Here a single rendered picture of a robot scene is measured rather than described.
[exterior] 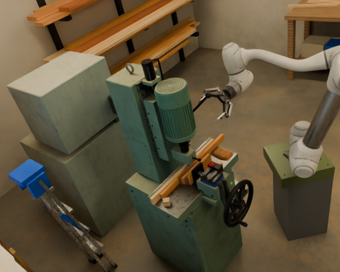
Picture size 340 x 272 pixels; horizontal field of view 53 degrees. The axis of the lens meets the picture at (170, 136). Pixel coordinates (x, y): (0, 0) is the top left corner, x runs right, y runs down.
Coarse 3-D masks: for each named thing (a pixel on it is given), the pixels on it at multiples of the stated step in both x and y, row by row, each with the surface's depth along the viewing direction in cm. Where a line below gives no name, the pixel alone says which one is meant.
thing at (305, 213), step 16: (288, 192) 226; (304, 192) 227; (320, 192) 229; (288, 208) 235; (304, 208) 237; (320, 208) 239; (288, 224) 245; (304, 224) 247; (320, 224) 249; (288, 240) 256
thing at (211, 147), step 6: (216, 138) 221; (222, 138) 224; (210, 144) 218; (216, 144) 220; (204, 150) 214; (210, 150) 217; (198, 156) 211; (204, 156) 213; (180, 174) 201; (174, 180) 198; (168, 186) 195; (174, 186) 197; (162, 192) 192; (168, 192) 194; (162, 198) 192
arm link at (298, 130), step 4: (296, 124) 213; (300, 124) 212; (304, 124) 211; (308, 124) 210; (292, 128) 214; (296, 128) 211; (300, 128) 209; (304, 128) 208; (292, 132) 213; (296, 132) 210; (300, 132) 208; (304, 132) 207; (292, 136) 213; (296, 136) 211; (300, 136) 209; (292, 140) 212; (296, 140) 209
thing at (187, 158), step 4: (176, 144) 203; (172, 148) 201; (176, 148) 200; (172, 152) 201; (176, 152) 198; (180, 152) 197; (188, 152) 195; (192, 152) 195; (172, 156) 203; (176, 156) 200; (180, 156) 197; (184, 156) 194; (188, 156) 193; (192, 156) 195; (180, 160) 200; (184, 160) 197; (188, 160) 194; (192, 160) 197; (188, 164) 196
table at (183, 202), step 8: (216, 160) 210; (224, 160) 209; (232, 160) 209; (224, 168) 204; (192, 184) 198; (232, 184) 196; (176, 192) 195; (184, 192) 194; (192, 192) 193; (200, 192) 192; (160, 200) 193; (176, 200) 190; (184, 200) 189; (192, 200) 188; (200, 200) 193; (208, 200) 190; (216, 200) 189; (152, 208) 195; (160, 208) 188; (168, 208) 187; (176, 208) 186; (184, 208) 185; (192, 208) 189; (168, 216) 186; (176, 216) 181; (184, 216) 185
